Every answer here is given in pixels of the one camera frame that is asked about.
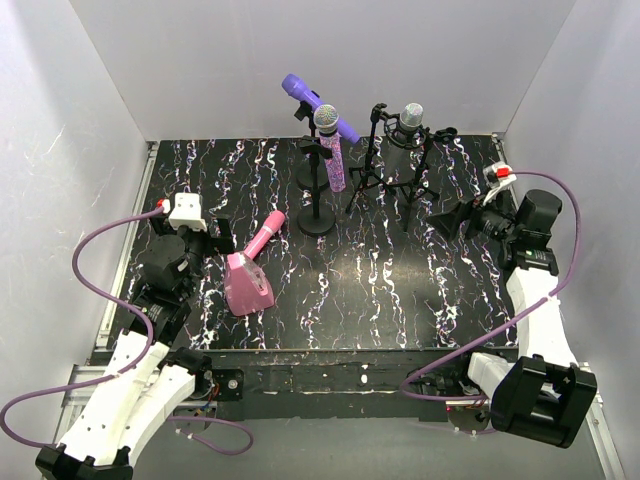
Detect black tripod shock-mount stand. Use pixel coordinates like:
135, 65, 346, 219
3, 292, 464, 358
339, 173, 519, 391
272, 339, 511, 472
345, 103, 458, 232

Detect black round-base stand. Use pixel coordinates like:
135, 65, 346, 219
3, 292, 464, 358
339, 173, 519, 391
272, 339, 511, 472
294, 101, 329, 191
297, 136, 336, 237

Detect silver microphone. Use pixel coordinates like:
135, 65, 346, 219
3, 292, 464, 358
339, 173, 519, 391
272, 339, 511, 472
385, 102, 424, 177

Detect purple glitter microphone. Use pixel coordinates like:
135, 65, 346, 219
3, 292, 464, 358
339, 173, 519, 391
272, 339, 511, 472
313, 104, 346, 193

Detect purple smooth microphone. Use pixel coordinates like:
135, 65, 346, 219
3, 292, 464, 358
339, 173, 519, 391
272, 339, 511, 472
281, 73, 360, 144

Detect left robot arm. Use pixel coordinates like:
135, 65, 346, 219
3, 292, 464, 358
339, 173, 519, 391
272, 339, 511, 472
35, 214, 234, 479

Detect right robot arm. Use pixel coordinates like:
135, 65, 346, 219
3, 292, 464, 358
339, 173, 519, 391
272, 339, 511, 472
427, 189, 597, 448

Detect pink microphone holder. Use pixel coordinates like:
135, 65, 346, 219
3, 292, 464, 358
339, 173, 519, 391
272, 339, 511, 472
224, 252, 275, 317

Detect pink microphone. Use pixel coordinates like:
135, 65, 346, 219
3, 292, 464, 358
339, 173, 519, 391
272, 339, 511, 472
243, 210, 286, 260

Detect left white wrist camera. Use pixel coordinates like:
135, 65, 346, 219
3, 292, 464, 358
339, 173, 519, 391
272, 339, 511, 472
168, 192, 207, 232

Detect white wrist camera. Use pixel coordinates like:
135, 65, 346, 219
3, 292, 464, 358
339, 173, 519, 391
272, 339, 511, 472
168, 192, 207, 232
483, 161, 517, 206

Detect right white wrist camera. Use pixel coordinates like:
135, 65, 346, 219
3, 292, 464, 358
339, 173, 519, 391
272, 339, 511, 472
483, 161, 517, 206

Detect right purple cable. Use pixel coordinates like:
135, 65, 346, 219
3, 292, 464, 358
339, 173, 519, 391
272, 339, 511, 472
401, 170, 584, 434

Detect purple cable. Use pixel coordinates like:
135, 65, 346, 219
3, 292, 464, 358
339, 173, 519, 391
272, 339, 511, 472
401, 170, 584, 434
0, 198, 255, 456

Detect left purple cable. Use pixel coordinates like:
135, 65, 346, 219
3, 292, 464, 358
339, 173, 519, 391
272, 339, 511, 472
0, 198, 255, 456

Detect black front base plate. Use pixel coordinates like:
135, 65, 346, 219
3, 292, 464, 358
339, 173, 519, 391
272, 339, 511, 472
205, 348, 453, 421

